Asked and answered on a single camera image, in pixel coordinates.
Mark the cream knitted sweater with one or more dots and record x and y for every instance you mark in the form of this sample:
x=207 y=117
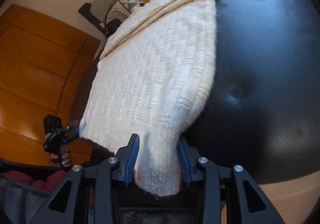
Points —
x=153 y=79

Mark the black handbag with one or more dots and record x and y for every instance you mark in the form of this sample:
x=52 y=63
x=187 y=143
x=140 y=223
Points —
x=112 y=27

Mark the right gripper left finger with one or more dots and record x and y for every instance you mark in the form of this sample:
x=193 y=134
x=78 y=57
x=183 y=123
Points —
x=69 y=201

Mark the person's left hand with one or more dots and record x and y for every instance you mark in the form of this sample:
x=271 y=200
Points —
x=65 y=161

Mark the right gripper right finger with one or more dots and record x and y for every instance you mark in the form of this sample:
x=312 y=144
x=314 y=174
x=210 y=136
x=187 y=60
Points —
x=245 y=200

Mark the triangle pattern cushion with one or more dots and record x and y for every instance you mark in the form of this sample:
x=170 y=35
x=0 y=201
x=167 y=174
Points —
x=121 y=10

